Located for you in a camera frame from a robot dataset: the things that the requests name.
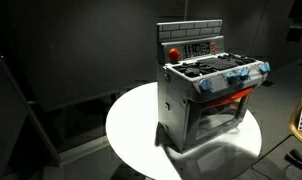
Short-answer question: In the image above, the large red stove knob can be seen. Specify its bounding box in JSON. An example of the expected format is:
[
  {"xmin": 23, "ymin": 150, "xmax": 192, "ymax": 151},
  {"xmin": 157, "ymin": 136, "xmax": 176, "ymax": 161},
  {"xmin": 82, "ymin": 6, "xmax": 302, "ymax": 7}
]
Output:
[{"xmin": 169, "ymin": 48, "xmax": 180, "ymax": 64}]

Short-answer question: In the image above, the grey toy stove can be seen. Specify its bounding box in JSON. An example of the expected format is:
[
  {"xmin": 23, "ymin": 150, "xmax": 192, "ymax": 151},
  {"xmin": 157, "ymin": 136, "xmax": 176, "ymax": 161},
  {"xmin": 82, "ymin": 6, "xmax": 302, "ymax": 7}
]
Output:
[{"xmin": 157, "ymin": 19, "xmax": 269, "ymax": 153}]

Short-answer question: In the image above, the blue stove knob far left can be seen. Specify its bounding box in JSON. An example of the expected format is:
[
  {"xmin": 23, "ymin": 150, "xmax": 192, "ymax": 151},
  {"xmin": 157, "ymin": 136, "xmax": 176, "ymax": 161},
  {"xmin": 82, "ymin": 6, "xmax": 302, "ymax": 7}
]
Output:
[{"xmin": 199, "ymin": 79, "xmax": 212, "ymax": 92}]

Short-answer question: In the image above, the blue stove knob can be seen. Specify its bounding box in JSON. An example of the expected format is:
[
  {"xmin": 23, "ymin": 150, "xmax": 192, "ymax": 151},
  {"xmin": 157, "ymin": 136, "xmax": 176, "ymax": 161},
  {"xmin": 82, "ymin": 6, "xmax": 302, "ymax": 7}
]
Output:
[
  {"xmin": 199, "ymin": 79, "xmax": 212, "ymax": 92},
  {"xmin": 240, "ymin": 68, "xmax": 250, "ymax": 80},
  {"xmin": 226, "ymin": 72, "xmax": 239, "ymax": 85},
  {"xmin": 259, "ymin": 62, "xmax": 271, "ymax": 74}
]

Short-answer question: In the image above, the blue stove knob centre left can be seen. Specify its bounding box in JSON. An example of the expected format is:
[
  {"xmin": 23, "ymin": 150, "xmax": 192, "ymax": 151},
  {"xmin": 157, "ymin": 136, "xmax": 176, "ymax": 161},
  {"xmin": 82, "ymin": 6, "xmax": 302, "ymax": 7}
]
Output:
[{"xmin": 226, "ymin": 72, "xmax": 239, "ymax": 85}]

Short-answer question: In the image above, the blue stove knob centre right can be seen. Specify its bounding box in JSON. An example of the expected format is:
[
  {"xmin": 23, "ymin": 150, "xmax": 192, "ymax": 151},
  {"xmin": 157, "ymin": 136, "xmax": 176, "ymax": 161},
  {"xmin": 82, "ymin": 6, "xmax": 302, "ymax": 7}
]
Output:
[{"xmin": 240, "ymin": 68, "xmax": 250, "ymax": 80}]

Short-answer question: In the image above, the blue stove knob far right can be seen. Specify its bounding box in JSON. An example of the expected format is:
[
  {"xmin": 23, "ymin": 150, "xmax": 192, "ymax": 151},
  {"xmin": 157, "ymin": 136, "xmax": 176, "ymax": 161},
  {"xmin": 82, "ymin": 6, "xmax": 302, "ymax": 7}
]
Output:
[{"xmin": 259, "ymin": 62, "xmax": 271, "ymax": 74}]

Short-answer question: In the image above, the round white table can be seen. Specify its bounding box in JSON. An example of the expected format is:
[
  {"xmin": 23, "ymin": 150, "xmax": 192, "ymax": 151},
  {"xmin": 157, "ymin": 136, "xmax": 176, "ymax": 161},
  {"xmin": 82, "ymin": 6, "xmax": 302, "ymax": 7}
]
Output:
[{"xmin": 106, "ymin": 82, "xmax": 262, "ymax": 180}]

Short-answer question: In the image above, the black keypad panel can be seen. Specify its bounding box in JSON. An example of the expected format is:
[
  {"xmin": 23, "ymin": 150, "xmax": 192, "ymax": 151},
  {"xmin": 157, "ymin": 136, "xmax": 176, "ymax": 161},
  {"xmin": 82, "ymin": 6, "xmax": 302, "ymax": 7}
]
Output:
[{"xmin": 183, "ymin": 43, "xmax": 210, "ymax": 58}]

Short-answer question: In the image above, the black ribbed griddle plate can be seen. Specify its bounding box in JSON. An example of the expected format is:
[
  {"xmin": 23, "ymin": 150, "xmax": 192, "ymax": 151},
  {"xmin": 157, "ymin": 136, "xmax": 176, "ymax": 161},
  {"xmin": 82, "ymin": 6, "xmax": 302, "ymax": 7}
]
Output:
[{"xmin": 204, "ymin": 58, "xmax": 237, "ymax": 70}]

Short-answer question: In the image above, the black burner grate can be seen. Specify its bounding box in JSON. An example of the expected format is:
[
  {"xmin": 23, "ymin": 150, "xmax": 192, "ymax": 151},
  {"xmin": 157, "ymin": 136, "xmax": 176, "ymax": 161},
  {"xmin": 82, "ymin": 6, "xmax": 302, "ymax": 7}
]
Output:
[{"xmin": 225, "ymin": 54, "xmax": 255, "ymax": 65}]

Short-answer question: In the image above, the black chair base leg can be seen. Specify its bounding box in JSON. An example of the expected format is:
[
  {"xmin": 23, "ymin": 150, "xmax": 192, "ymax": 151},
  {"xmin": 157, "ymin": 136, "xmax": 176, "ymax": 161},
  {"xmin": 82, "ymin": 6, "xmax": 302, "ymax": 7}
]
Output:
[{"xmin": 284, "ymin": 149, "xmax": 302, "ymax": 170}]

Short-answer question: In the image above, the red oven door handle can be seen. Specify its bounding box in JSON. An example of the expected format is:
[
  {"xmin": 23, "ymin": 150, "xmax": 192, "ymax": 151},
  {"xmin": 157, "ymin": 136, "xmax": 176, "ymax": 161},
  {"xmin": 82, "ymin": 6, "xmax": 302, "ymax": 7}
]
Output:
[{"xmin": 205, "ymin": 87, "xmax": 253, "ymax": 107}]

